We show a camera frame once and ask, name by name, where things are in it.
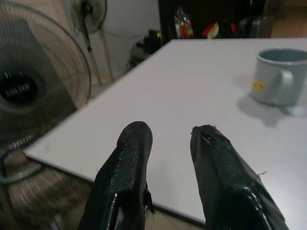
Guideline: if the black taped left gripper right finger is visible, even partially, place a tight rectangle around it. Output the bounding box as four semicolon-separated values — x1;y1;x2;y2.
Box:
190;124;288;230

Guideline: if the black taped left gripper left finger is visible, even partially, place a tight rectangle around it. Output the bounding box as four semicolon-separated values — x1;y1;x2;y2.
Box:
77;121;156;230

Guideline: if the grey enamel mug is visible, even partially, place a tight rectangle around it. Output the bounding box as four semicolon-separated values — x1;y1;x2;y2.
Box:
248;47;307;107

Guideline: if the black device with yellow label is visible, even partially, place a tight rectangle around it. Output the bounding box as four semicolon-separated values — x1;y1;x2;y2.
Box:
126;29;162;70

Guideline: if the red and yellow packet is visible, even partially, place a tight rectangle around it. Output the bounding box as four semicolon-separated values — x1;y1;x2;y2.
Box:
202;22;220;39

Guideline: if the small black standing fan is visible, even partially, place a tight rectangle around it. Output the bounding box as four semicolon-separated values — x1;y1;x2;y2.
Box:
70;0;113;87

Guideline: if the dark grey case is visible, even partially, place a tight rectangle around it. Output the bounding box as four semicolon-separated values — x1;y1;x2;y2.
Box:
238;15;274;38

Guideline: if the clear bag with red packets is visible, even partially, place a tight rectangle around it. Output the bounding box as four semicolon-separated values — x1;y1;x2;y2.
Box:
174;7;194;39

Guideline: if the black shelf unit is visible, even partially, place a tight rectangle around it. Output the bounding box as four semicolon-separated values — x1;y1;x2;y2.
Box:
158;0;307;46

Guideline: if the large grey pedestal fan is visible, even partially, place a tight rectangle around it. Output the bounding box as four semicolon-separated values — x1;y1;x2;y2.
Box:
0;0;92;185

